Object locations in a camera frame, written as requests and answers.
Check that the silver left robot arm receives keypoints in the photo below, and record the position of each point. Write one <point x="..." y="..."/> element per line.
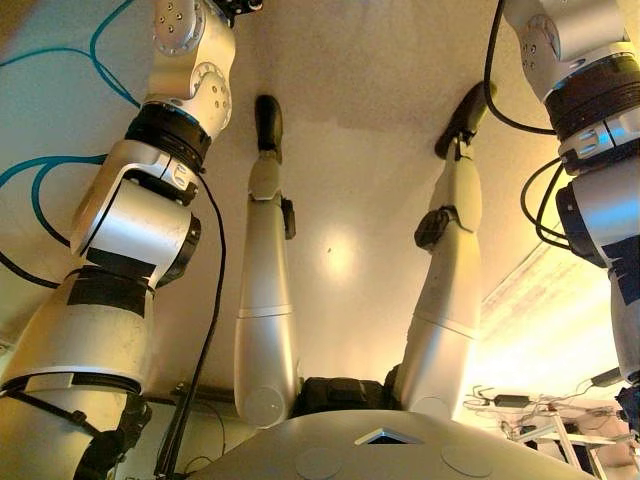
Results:
<point x="110" y="320"/>

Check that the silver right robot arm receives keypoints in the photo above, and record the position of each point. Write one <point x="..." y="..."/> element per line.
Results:
<point x="600" y="210"/>

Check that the silver left robot leg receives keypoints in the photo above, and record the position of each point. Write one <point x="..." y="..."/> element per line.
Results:
<point x="265" y="300"/>

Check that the silver robot leg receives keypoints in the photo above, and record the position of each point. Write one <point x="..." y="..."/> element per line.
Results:
<point x="265" y="300"/>
<point x="445" y="300"/>

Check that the silver right robot leg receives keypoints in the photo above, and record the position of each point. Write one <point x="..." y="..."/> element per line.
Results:
<point x="445" y="300"/>

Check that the black robot pelvis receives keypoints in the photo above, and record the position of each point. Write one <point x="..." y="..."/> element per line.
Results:
<point x="345" y="392"/>

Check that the silver robot torso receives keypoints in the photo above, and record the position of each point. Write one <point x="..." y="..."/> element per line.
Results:
<point x="390" y="455"/>

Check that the black power adapter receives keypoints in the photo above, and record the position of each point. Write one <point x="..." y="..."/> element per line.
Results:
<point x="607" y="378"/>
<point x="512" y="400"/>

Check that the white metal stand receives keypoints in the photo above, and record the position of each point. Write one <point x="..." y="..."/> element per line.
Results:
<point x="565" y="442"/>

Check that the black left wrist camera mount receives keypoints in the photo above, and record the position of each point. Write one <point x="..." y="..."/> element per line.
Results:
<point x="241" y="9"/>

